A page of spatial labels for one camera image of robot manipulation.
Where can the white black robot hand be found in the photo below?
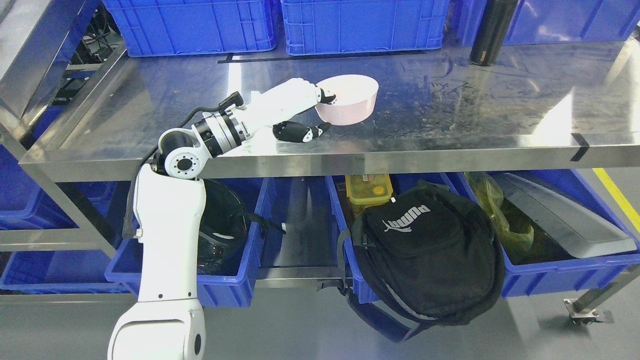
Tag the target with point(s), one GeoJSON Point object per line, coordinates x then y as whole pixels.
{"type": "Point", "coordinates": [276, 108]}

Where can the pink ikea bowl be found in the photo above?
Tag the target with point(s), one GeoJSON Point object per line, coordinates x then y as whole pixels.
{"type": "Point", "coordinates": [356, 96]}

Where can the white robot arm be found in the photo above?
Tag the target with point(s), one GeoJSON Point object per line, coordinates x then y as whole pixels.
{"type": "Point", "coordinates": [167, 198]}

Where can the blue crate top middle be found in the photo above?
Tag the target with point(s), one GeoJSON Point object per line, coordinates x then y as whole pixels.
{"type": "Point", "coordinates": [336, 27]}

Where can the blue crate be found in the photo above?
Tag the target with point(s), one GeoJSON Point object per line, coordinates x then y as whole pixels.
{"type": "Point", "coordinates": [572, 21]}
{"type": "Point", "coordinates": [336, 27]}
{"type": "Point", "coordinates": [154, 28]}

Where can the yellow lunch box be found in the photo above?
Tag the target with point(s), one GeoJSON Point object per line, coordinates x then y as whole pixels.
{"type": "Point", "coordinates": [368, 190]}

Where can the black helmet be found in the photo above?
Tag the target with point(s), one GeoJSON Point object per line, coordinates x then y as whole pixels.
{"type": "Point", "coordinates": [224, 229]}

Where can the blue crate top left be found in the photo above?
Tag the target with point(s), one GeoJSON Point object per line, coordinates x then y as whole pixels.
{"type": "Point", "coordinates": [154, 28]}

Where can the blue bin with helmet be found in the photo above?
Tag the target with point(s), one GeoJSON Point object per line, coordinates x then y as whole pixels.
{"type": "Point", "coordinates": [235, 289]}

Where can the black puma backpack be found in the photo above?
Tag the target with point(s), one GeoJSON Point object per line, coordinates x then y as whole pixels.
{"type": "Point", "coordinates": [429, 258]}

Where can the black thermos bottle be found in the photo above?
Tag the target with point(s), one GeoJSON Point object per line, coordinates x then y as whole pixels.
{"type": "Point", "coordinates": [494, 25]}

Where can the blue bin far left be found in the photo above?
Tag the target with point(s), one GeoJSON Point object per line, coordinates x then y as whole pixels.
{"type": "Point", "coordinates": [25, 206]}

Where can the blue crate top right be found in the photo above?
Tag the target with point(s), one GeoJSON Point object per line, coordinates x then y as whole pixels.
{"type": "Point", "coordinates": [572, 21]}

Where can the yellow plastic bag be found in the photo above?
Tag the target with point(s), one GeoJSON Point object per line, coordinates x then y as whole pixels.
{"type": "Point", "coordinates": [514, 231]}

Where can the grey flat device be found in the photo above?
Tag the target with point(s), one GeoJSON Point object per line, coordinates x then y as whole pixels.
{"type": "Point", "coordinates": [577, 229]}

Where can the stainless steel table frame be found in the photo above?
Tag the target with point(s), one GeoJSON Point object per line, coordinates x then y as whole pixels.
{"type": "Point", "coordinates": [546, 106]}

